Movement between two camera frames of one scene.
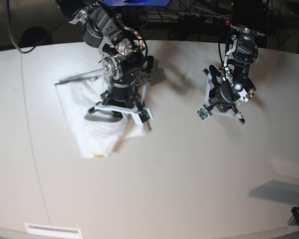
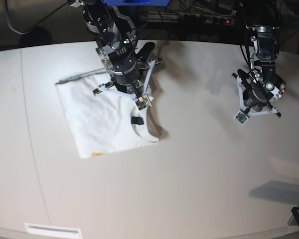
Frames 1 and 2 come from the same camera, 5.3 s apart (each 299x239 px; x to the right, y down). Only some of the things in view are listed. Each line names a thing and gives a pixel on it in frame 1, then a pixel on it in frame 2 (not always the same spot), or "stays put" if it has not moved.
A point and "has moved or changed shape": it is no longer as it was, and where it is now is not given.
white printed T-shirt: [96, 138] has moved or changed shape
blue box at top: [136, 2] stays put
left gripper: [132, 106] → [130, 78]
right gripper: [235, 114] → [256, 95]
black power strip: [187, 18] stays put
